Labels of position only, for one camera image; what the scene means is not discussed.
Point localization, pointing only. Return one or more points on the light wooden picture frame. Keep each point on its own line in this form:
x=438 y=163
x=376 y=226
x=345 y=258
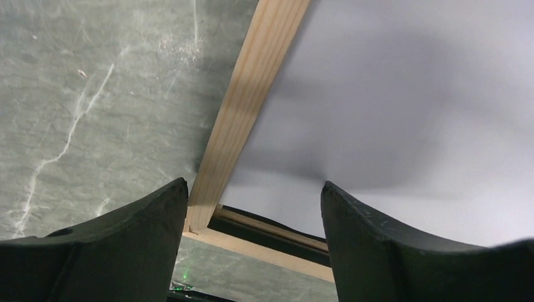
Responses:
x=272 y=29

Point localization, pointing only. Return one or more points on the photo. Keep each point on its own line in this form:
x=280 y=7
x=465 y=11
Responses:
x=421 y=109

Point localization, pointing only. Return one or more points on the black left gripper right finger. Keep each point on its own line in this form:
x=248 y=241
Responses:
x=375 y=257

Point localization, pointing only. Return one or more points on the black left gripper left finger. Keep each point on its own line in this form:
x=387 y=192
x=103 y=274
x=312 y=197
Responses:
x=127 y=254

